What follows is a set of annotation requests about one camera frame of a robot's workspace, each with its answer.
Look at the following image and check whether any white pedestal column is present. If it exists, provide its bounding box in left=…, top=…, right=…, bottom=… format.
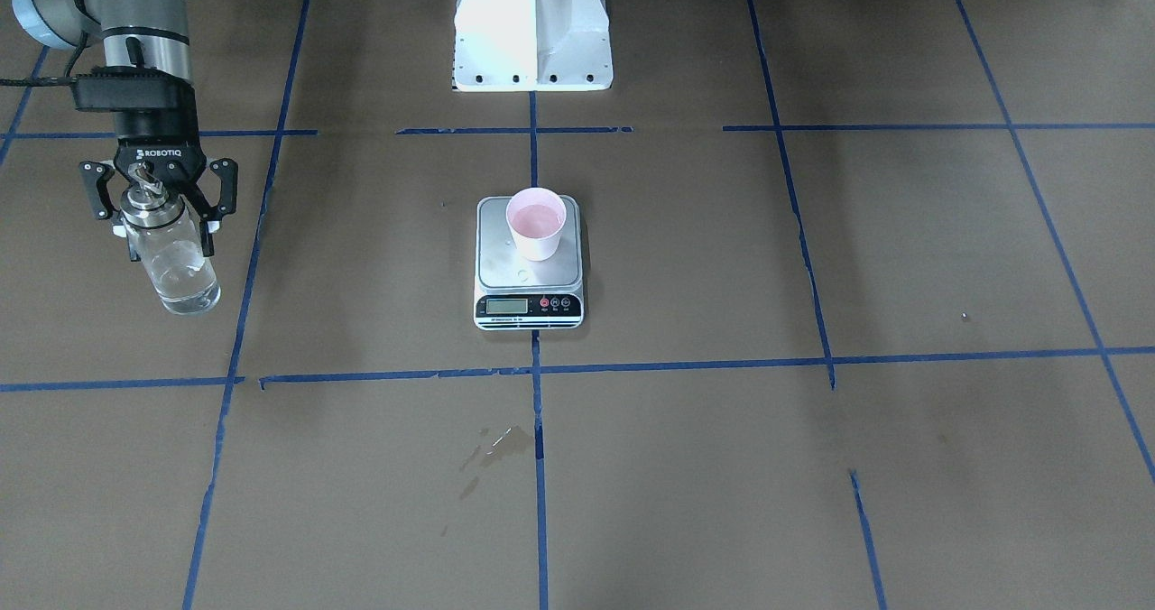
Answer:
left=450, top=0, right=614, bottom=92

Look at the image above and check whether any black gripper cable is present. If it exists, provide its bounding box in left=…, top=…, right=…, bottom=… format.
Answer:
left=0, top=0, right=91, bottom=88

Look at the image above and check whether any pink paper cup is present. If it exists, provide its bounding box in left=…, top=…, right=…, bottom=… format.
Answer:
left=504, top=187, right=567, bottom=262

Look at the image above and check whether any grey digital kitchen scale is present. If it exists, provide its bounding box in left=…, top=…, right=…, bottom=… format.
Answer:
left=474, top=195, right=586, bottom=330

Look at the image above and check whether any glass sauce dispenser bottle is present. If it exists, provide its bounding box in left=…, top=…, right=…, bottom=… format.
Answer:
left=120, top=162, right=219, bottom=317

